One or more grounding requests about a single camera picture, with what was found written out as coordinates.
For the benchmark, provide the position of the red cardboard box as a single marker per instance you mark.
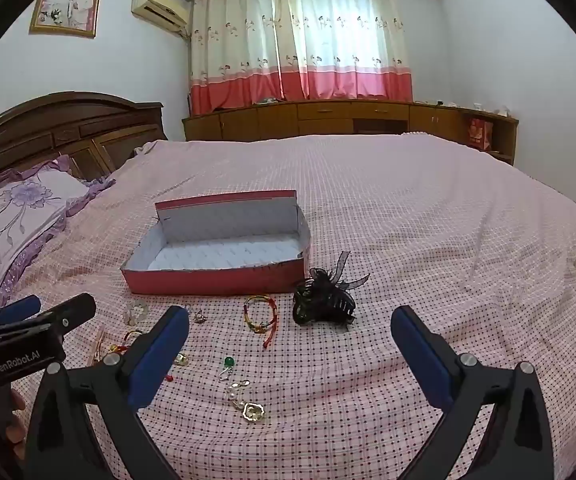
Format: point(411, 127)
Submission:
point(217, 280)

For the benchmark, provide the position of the translucent green hair clip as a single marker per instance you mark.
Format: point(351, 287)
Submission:
point(135, 313)

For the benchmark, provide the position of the pearl earring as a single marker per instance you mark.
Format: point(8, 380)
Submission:
point(234, 392)

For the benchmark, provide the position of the black bow hair claw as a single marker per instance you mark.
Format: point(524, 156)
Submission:
point(320, 297)

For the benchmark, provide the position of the dark wooden headboard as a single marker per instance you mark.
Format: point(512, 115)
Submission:
point(67, 130)

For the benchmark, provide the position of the white air conditioner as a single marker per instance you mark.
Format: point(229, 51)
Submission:
point(160, 7)

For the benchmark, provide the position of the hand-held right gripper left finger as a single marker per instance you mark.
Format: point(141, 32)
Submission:
point(160, 355)

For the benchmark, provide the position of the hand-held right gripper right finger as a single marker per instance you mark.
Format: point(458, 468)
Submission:
point(420, 360)

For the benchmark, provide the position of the gold flower brooch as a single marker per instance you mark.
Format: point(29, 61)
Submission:
point(254, 412)

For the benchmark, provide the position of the green bead earring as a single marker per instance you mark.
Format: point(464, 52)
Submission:
point(228, 361)

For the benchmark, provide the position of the pink and cream curtain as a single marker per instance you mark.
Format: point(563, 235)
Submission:
point(298, 45)

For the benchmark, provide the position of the pink hair clip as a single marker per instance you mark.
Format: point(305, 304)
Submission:
point(97, 347)

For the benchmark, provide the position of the small gold earring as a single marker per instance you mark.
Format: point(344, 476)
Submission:
point(182, 359)

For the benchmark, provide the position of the pink checked bed sheet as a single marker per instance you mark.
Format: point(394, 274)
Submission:
point(418, 220)

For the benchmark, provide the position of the long wooden cabinet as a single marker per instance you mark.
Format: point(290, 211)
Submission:
point(328, 117)

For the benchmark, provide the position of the purple floral pillow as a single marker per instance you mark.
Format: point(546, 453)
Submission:
point(22, 210)

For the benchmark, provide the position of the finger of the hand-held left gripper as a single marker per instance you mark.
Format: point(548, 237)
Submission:
point(20, 306)
point(77, 307)

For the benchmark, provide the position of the red paper bag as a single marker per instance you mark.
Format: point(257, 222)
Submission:
point(479, 134)

